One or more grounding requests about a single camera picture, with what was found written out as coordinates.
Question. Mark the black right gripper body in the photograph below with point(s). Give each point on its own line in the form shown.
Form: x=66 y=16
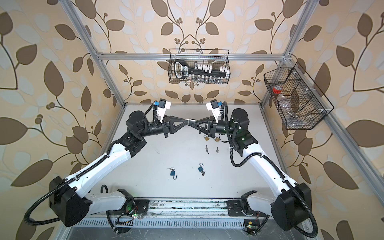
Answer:
x=212 y=129

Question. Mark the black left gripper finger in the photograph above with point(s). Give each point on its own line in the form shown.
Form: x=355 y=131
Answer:
x=178 y=125
x=177 y=120

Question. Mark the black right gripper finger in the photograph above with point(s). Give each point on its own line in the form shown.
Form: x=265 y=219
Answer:
x=201 y=127
x=205 y=121

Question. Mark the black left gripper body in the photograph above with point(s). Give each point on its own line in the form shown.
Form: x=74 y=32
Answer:
x=165 y=129

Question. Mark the black padlock with keys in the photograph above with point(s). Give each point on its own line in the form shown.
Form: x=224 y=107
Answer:
x=191 y=122

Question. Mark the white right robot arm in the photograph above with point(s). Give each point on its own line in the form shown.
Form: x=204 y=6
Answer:
x=291 y=205

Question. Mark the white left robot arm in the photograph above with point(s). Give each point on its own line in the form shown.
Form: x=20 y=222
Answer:
x=73 y=201

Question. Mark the blue padlock with keys right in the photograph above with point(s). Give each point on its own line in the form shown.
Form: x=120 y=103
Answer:
x=201 y=169

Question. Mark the blue padlock with keys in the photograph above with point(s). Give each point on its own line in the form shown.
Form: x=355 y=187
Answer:
x=173 y=173
x=201 y=169

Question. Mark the blue padlock with keys left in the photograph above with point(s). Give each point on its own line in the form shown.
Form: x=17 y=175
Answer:
x=173 y=173

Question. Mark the red capped clear bottle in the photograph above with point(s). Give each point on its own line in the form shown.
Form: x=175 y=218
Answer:
x=281 y=97

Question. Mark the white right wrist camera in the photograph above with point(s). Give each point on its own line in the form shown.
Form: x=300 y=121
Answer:
x=216 y=108

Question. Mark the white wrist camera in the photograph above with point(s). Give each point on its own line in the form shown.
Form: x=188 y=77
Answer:
x=216 y=108
x=159 y=109

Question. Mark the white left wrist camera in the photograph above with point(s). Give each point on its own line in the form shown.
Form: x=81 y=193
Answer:
x=159 y=109

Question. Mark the black wire basket rear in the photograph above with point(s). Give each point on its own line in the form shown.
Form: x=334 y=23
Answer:
x=215 y=57

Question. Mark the black wire basket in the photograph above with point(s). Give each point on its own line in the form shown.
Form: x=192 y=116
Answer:
x=311 y=106
x=215 y=57

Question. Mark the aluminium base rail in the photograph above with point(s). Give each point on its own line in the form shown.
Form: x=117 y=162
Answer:
x=177 y=213

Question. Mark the black wire basket right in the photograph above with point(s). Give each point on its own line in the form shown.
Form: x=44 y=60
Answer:
x=311 y=106

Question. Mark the aluminium frame profile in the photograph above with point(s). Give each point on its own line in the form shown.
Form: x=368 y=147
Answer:
x=337 y=47

